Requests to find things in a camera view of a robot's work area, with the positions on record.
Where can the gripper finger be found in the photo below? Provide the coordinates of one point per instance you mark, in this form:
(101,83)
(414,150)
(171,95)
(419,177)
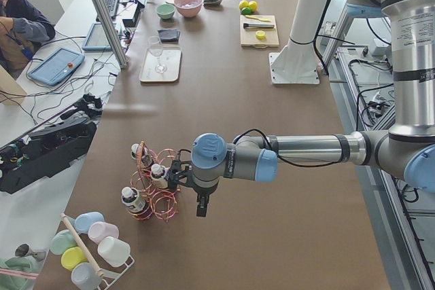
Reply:
(199,210)
(204,208)

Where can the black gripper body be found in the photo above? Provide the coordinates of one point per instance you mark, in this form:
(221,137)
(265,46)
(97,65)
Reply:
(202,194)

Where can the copper wire bottle basket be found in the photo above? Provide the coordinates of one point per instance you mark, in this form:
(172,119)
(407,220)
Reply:
(162,203)

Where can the tea bottle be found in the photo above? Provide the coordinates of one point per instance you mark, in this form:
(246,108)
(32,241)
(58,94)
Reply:
(158,175)
(135,204)
(140,154)

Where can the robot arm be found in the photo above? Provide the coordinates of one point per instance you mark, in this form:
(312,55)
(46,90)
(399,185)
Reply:
(405,150)

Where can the tea bottle front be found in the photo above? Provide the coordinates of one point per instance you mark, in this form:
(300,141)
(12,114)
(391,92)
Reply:
(135,204)

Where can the tea bottle back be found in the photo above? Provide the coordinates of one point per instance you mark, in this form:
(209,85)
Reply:
(140,154)

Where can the white cup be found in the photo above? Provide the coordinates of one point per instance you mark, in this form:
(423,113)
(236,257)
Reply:
(114,251)

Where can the pink cup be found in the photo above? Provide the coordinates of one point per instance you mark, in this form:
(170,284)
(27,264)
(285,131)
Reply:
(100,230)

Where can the blue cup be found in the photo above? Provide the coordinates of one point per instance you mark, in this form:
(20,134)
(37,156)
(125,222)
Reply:
(83,222)

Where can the grey cup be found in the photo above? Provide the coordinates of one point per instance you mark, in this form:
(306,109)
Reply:
(84,277)

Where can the cream serving tray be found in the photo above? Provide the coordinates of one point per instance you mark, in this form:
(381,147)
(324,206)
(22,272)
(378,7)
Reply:
(170,58)

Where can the yellow cup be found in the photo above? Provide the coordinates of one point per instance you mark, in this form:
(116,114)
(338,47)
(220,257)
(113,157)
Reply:
(72,257)

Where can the green cup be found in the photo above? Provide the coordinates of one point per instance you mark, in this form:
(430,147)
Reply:
(61,242)

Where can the clear wine glass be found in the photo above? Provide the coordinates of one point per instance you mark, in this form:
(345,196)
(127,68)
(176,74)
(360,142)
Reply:
(155,48)

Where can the dark grey folded cloth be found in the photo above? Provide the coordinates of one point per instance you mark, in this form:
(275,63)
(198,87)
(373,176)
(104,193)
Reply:
(169,35)

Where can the black equipment case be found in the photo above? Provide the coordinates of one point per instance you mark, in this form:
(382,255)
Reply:
(47,152)

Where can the half lemon slice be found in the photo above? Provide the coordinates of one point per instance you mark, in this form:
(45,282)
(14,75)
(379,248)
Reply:
(260,34)

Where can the steel jigger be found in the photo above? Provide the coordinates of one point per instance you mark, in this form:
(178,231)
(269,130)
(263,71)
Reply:
(24,250)

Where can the yellow plastic knife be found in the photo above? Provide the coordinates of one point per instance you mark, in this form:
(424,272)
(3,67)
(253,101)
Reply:
(261,19)

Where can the green bowl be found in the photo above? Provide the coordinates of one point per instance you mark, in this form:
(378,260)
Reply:
(165,11)

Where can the blue teach pendant far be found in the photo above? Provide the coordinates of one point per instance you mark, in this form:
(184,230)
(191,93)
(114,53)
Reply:
(96,40)

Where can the blue teach pendant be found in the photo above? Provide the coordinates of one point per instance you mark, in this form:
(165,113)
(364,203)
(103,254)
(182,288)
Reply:
(57,67)
(96,40)

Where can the pink bowl with ice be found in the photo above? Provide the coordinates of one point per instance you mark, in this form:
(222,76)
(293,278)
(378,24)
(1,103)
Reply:
(188,8)

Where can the yellow lemon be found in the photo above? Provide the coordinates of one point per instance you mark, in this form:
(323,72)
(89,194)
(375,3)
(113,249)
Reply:
(243,4)

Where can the blue teach pendant near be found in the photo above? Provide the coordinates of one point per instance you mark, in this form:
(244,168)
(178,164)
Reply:
(57,67)

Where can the black keyboard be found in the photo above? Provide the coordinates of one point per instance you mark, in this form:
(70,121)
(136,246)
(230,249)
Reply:
(112,7)

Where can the seated person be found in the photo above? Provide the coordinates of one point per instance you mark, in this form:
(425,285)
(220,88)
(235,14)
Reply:
(23,31)

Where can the white wire cup rack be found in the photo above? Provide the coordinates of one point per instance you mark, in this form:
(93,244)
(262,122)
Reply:
(110,275)

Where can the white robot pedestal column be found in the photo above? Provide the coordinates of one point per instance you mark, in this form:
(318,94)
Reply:
(297,62)

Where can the aluminium frame post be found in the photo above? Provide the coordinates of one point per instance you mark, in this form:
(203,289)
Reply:
(110,32)

